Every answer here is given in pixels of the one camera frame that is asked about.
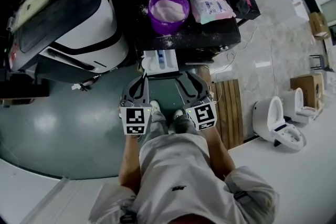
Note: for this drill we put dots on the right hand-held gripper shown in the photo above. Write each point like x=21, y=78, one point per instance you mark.
x=202, y=115

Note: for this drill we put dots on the white toilet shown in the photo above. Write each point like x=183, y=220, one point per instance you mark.
x=291, y=105
x=262, y=120

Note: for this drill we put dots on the wooden slatted mat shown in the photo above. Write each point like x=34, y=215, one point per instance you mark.
x=228, y=115

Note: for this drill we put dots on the person's grey trousers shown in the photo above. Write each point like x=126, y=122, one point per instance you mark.
x=157, y=126

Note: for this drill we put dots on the person's shoe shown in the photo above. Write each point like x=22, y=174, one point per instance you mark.
x=178, y=114
x=155, y=106

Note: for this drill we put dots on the white powder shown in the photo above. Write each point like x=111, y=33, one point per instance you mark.
x=168, y=9

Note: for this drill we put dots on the dark and pink cloth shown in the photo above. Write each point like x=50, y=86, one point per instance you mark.
x=244, y=2

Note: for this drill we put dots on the person's light grey shirt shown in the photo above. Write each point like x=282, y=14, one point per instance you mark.
x=178, y=181

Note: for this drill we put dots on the white paper tag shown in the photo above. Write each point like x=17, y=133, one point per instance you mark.
x=77, y=86

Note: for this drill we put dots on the purple plastic bucket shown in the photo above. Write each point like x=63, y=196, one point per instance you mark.
x=165, y=27

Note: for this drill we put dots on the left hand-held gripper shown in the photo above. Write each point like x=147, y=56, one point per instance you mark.
x=135, y=116

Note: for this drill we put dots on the person's right shoe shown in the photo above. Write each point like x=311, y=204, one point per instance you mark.
x=178, y=114

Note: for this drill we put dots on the black stool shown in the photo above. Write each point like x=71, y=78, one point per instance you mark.
x=320, y=63

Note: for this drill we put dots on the person's left shoe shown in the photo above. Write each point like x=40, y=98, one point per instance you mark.
x=155, y=106

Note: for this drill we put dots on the brown cardboard box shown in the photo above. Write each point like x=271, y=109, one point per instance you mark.
x=319, y=25
x=305, y=85

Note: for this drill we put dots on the pink plastic packet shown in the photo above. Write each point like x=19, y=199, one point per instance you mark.
x=210, y=6

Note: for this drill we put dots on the person's right forearm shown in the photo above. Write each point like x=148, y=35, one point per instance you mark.
x=219, y=152

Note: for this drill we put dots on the person's left forearm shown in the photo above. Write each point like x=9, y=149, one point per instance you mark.
x=130, y=162

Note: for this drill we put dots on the white and black machine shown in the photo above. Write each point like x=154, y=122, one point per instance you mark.
x=105, y=21

